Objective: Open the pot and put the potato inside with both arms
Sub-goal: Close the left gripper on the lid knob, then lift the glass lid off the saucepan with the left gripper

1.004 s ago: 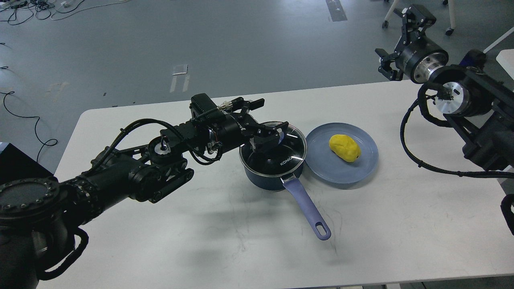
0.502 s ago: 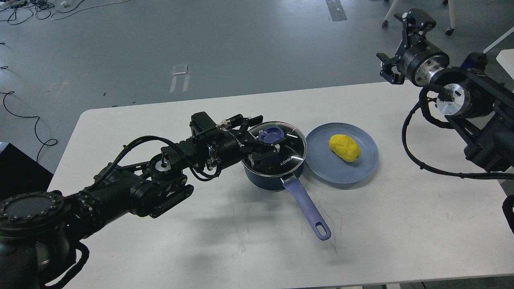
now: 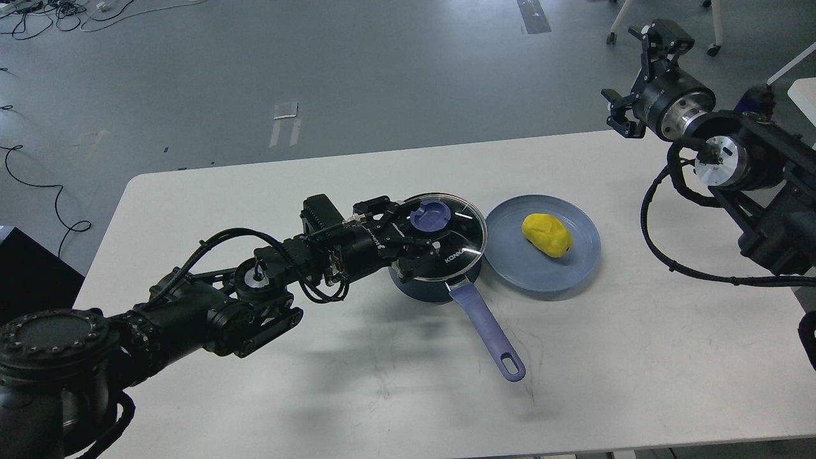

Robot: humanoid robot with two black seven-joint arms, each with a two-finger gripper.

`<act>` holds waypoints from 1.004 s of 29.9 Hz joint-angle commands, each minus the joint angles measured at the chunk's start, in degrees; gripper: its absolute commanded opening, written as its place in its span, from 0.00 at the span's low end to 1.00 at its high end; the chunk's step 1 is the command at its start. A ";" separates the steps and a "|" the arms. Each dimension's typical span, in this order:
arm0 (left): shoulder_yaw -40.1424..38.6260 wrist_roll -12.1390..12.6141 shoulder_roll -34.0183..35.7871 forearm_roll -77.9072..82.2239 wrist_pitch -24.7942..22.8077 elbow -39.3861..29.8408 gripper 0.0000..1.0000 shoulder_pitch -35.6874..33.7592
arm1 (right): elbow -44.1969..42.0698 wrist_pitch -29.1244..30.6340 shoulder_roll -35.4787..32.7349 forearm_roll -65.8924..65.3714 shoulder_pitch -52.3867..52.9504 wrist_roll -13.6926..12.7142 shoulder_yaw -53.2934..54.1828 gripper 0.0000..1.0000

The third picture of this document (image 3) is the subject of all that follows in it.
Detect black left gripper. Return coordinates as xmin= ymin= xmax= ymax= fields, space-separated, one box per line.
xmin=331 ymin=196 xmax=441 ymax=281

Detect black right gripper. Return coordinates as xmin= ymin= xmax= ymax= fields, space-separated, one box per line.
xmin=601 ymin=20 xmax=716 ymax=142

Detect glass pot lid blue knob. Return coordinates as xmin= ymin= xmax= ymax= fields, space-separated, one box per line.
xmin=382 ymin=193 xmax=488 ymax=282

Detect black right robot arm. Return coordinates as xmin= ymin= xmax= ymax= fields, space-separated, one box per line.
xmin=601 ymin=18 xmax=815 ymax=288

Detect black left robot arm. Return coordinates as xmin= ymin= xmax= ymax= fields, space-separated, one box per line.
xmin=2 ymin=194 xmax=451 ymax=458

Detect white chair legs with casters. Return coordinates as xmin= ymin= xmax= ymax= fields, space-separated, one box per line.
xmin=606 ymin=1 xmax=725 ymax=57

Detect blue round plate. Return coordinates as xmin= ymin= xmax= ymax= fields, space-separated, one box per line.
xmin=486 ymin=195 xmax=601 ymax=294

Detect white side table corner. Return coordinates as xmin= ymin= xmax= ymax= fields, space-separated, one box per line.
xmin=787 ymin=76 xmax=816 ymax=126

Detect white table leg caster right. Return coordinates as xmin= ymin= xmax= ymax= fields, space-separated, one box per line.
xmin=764 ymin=41 xmax=816 ymax=87

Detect black box left edge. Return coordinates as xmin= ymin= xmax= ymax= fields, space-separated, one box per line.
xmin=1 ymin=226 xmax=85 ymax=325

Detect dark blue saucepan purple handle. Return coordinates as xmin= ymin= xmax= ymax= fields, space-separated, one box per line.
xmin=390 ymin=253 xmax=527 ymax=383

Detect black floor cable left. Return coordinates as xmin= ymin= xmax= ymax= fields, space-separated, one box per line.
xmin=0 ymin=144 xmax=92 ymax=259

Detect tangled cables top left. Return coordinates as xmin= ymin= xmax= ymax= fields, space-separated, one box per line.
xmin=0 ymin=0 xmax=205 ymax=41

